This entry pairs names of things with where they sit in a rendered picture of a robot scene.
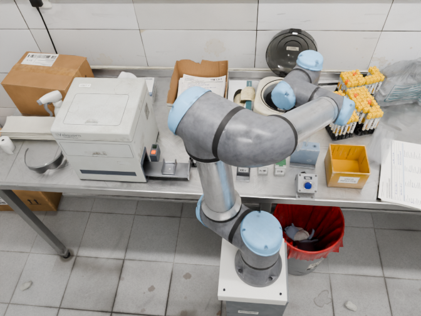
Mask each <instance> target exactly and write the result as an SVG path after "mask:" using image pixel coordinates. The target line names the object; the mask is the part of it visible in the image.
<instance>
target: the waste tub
mask: <svg viewBox="0 0 421 316"><path fill-rule="evenodd" d="M325 171H326V182H327V187H344V188H355V189H363V187H364V185H365V183H366V182H367V180H368V178H369V176H370V175H371V170H370V165H369V161H368V155H367V151H366V146H365V145H350V144H329V147H328V150H327V153H326V156H325Z"/></svg>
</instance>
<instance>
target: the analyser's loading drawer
mask: <svg viewBox="0 0 421 316"><path fill-rule="evenodd" d="M142 167H143V170H144V173H145V176H157V177H184V178H188V180H190V172H191V167H192V166H191V161H190V160H189V163H179V162H177V161H176V159H175V162H165V159H163V162H149V161H144V162H143V166H142ZM169 168H170V170H169Z"/></svg>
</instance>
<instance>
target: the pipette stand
mask: <svg viewBox="0 0 421 316"><path fill-rule="evenodd" d="M297 148H298V147H297ZM297 148H296V150H295V151H294V153H293V154H291V155H290V159H289V166H290V167H300V168H306V169H315V168H316V161H317V159H318V156H319V153H320V143H317V142H308V145H307V146H306V142H305V141H303V146H302V148H301V149H300V150H299V151H297Z"/></svg>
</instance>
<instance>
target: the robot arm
mask: <svg viewBox="0 0 421 316"><path fill-rule="evenodd" d="M322 69H323V56H322V55H321V54H320V53H318V52H317V51H314V50H306V51H303V52H301V53H300V54H299V56H298V59H297V60H296V66H295V67H294V68H293V69H292V70H291V71H290V73H289V74H288V75H287V76H286V77H285V78H284V79H283V80H282V81H280V82H279V83H278V84H277V85H276V87H275V88H274V90H273V91H272V93H271V98H272V101H273V103H274V104H275V106H277V107H278V108H280V109H281V110H284V114H282V115H278V114H272V115H268V116H264V115H261V114H258V113H256V112H253V111H251V110H249V109H246V108H244V107H242V106H240V105H238V104H236V103H234V102H232V101H230V100H228V99H226V98H224V97H222V96H220V95H218V94H216V93H214V92H212V91H211V90H206V89H205V88H202V87H198V86H195V87H190V88H188V89H186V90H185V91H184V92H182V93H181V94H180V95H179V97H178V98H177V99H176V101H175V102H174V104H173V105H172V108H171V109H170V112H169V116H168V127H169V130H170V131H171V132H173V134H174V135H178V136H179V137H180V138H181V139H182V140H183V142H184V146H185V150H186V152H187V154H188V155H189V157H190V158H192V159H193V160H195V163H196V166H197V170H198V173H199V177H200V182H201V185H202V190H203V195H201V197H200V199H199V201H198V203H197V207H196V211H195V212H196V216H197V219H198V220H199V221H200V222H201V223H202V224H203V225H204V226H206V227H208V228H210V229H211V230H213V231H214V232H215V233H217V234H218V235H219V236H221V237H223V238H224V239H225V240H227V241H228V242H230V243H231V244H232V245H234V246H235V247H236V248H238V251H237V253H236V255H235V259H234V266H235V270H236V273H237V275H238V277H239V278H240V279H241V280H242V281H243V282H244V283H246V284H248V285H250V286H252V287H258V288H262V287H267V286H270V285H272V284H273V283H274V282H275V281H276V280H277V279H278V278H279V276H280V274H281V270H282V265H283V263H282V259H281V255H280V254H279V252H280V248H281V245H282V243H283V231H282V227H281V225H280V223H279V221H278V220H277V219H276V218H275V217H274V216H273V215H272V214H270V213H268V212H265V211H253V210H251V209H249V208H248V207H246V206H245V205H243V204H242V203H241V197H240V195H239V193H238V192H237V191H236V190H235V189H234V180H233V174H232V166H235V167H243V168H244V167H245V168H253V167H263V166H269V165H272V164H275V163H278V162H281V161H283V160H285V159H286V158H288V157H289V156H290V155H291V154H293V153H294V151H295V150H296V148H297V147H298V148H297V151H299V150H300V149H301V148H302V146H303V141H304V140H306V139H307V138H309V137H311V136H312V135H313V134H315V133H317V132H318V131H319V130H321V129H323V128H324V127H326V126H327V125H329V124H330V123H333V124H336V125H339V126H344V125H346V124H347V122H348V121H349V119H350V118H351V116H352V114H353V111H354V109H355V102H354V101H353V100H350V99H349V98H346V97H345V96H341V95H339V94H337V93H334V92H331V91H329V90H326V89H324V88H321V87H319V86H318V82H319V79H320V75H321V71H322Z"/></svg>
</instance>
